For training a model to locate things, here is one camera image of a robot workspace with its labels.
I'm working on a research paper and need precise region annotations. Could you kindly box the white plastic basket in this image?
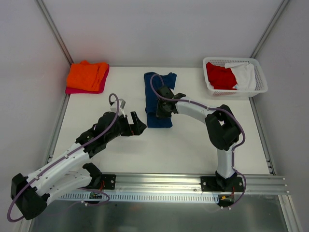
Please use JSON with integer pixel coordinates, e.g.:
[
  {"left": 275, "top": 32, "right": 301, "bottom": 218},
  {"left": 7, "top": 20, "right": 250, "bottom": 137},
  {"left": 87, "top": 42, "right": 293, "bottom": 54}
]
[{"left": 203, "top": 57, "right": 268, "bottom": 97}]

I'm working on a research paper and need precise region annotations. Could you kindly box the pink folded t shirt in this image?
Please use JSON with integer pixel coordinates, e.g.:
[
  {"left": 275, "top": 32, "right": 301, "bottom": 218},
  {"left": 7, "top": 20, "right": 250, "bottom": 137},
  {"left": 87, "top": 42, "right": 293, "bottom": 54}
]
[{"left": 64, "top": 64, "right": 111, "bottom": 95}]

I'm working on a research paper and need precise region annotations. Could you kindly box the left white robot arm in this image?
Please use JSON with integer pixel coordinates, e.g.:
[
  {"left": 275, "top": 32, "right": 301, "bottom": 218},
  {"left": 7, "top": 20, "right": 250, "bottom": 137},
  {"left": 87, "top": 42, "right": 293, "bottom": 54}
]
[{"left": 7, "top": 112, "right": 147, "bottom": 222}]

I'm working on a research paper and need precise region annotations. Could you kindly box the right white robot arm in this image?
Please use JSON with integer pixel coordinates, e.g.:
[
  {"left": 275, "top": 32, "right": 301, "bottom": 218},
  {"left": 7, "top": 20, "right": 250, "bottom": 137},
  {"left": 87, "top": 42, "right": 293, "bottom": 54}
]
[{"left": 154, "top": 86, "right": 243, "bottom": 191}]

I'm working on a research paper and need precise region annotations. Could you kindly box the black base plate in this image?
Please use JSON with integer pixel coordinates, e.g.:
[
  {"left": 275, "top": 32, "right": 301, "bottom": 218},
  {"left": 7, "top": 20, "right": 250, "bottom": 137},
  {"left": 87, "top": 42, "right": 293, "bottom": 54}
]
[
  {"left": 200, "top": 176, "right": 244, "bottom": 192},
  {"left": 96, "top": 174, "right": 116, "bottom": 190}
]

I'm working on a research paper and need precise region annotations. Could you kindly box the aluminium mounting rail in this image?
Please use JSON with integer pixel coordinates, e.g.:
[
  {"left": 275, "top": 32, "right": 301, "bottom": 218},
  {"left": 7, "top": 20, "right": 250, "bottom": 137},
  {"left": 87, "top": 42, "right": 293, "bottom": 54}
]
[{"left": 103, "top": 173, "right": 291, "bottom": 195}]

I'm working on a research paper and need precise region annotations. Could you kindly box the blue t shirt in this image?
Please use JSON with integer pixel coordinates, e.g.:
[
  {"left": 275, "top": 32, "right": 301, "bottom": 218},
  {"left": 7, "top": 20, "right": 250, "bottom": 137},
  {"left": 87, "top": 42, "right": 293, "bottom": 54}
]
[{"left": 144, "top": 72, "right": 172, "bottom": 129}]

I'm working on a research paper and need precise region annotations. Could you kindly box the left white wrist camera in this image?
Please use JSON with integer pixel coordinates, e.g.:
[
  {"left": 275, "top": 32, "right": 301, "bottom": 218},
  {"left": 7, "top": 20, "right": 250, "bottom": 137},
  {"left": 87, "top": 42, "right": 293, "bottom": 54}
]
[{"left": 110, "top": 99, "right": 126, "bottom": 116}]

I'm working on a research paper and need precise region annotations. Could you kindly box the red t shirt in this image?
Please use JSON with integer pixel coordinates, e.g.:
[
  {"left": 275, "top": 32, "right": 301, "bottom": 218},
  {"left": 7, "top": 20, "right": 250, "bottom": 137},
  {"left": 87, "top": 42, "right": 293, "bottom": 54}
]
[{"left": 206, "top": 62, "right": 237, "bottom": 90}]

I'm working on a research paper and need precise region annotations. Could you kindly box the orange folded t shirt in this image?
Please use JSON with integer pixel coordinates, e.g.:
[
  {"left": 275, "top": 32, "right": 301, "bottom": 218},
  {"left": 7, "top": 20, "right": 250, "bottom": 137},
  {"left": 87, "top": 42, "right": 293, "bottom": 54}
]
[{"left": 66, "top": 60, "right": 108, "bottom": 92}]

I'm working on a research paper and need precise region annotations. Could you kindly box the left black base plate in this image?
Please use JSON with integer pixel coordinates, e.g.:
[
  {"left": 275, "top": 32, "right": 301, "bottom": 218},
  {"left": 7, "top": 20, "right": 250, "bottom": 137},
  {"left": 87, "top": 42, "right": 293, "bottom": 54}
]
[{"left": 96, "top": 174, "right": 116, "bottom": 190}]

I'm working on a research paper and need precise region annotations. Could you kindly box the white slotted cable duct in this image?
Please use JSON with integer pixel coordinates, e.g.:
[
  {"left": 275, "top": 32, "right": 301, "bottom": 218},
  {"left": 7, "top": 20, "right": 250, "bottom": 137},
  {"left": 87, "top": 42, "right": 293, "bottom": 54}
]
[{"left": 59, "top": 191, "right": 219, "bottom": 203}]

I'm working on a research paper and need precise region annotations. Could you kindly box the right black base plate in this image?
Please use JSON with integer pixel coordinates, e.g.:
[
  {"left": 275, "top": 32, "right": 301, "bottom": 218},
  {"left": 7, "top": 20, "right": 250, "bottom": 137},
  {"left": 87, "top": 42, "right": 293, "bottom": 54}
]
[{"left": 200, "top": 176, "right": 244, "bottom": 192}]

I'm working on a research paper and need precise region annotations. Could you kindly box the white t shirt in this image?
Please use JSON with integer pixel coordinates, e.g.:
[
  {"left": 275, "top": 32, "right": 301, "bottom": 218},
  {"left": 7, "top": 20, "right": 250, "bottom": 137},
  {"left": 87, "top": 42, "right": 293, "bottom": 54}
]
[{"left": 225, "top": 62, "right": 256, "bottom": 91}]

